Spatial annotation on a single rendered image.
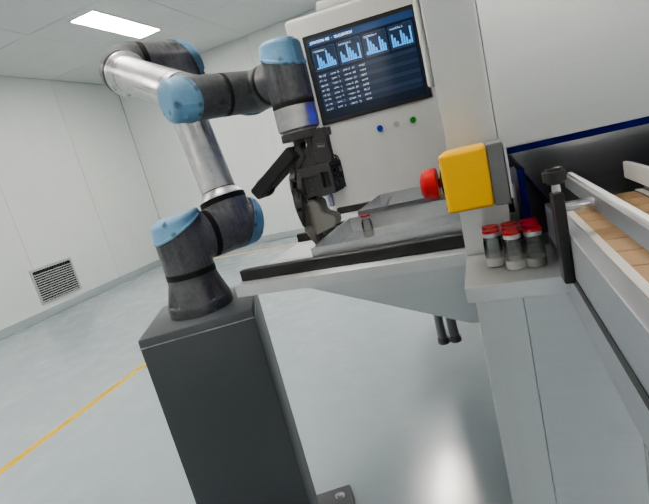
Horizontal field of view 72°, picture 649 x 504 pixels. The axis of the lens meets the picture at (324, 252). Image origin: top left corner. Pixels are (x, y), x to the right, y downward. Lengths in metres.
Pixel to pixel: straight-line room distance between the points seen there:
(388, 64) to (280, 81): 0.95
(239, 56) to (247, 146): 1.26
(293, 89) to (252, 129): 6.18
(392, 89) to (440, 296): 1.04
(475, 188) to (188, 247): 0.67
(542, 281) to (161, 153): 7.52
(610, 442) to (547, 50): 0.55
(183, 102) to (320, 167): 0.25
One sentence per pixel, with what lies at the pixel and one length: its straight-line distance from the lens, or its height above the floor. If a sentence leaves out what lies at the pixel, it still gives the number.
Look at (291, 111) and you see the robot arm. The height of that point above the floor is 1.15.
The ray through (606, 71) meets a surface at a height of 1.08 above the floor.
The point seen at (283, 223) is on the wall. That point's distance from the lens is 6.94.
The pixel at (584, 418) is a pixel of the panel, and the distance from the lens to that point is 0.79.
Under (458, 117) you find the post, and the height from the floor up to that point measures 1.07.
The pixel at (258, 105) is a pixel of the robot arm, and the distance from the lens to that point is 0.87.
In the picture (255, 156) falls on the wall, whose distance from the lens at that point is 6.97.
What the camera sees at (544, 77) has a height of 1.09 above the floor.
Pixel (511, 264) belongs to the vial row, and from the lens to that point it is 0.57.
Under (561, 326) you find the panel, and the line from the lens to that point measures 0.71.
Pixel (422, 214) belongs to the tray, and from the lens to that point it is 0.99.
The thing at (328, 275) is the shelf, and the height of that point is 0.88.
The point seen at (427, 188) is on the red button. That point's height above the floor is 0.99.
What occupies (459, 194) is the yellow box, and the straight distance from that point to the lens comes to 0.56.
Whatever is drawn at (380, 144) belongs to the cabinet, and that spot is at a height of 1.05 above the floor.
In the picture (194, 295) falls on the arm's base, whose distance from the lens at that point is 1.04.
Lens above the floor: 1.06
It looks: 12 degrees down
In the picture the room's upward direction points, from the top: 14 degrees counter-clockwise
